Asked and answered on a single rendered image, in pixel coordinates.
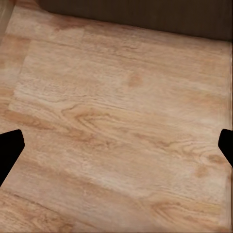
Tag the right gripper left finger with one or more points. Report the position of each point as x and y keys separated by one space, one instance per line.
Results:
x=11 y=146

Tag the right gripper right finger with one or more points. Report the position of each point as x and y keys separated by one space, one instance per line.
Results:
x=225 y=143

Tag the cabinet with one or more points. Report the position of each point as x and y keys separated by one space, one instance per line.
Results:
x=211 y=19

